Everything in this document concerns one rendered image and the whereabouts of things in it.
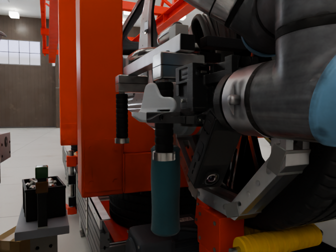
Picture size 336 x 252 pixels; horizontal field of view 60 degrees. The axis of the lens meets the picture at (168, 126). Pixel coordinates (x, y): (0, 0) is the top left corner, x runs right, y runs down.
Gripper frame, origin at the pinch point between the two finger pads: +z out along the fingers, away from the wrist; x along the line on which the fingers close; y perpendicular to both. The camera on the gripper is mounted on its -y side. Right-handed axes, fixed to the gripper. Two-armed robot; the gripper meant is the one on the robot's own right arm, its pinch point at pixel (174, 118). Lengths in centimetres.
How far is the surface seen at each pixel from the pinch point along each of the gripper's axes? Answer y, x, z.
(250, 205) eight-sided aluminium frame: -19.6, -20.9, 5.7
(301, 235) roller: -30.3, -38.5, 7.8
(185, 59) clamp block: 10.8, -3.5, 2.7
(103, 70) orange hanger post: 17, 0, 65
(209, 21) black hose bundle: 18.9, -9.4, 3.8
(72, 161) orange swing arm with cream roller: -35, 3, 187
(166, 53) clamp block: 11.7, 0.3, 2.7
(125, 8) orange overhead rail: 242, -149, 613
